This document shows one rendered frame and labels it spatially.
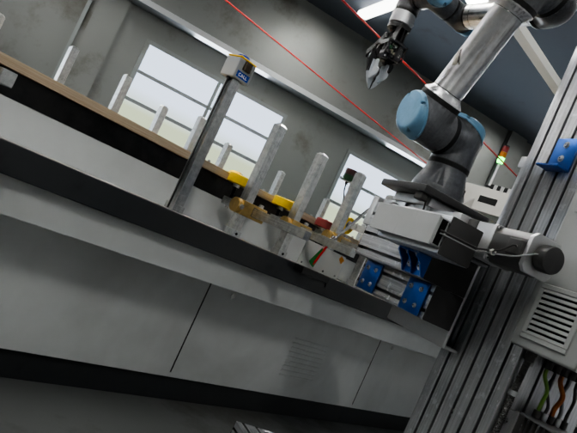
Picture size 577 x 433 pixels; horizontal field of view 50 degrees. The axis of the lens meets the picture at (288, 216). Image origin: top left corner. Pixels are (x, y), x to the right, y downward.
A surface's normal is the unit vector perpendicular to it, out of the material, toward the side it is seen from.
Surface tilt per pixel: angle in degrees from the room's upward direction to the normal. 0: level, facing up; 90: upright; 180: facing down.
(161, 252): 90
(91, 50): 90
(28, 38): 90
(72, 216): 90
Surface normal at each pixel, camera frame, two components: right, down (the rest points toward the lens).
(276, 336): 0.66, 0.27
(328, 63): 0.36, 0.13
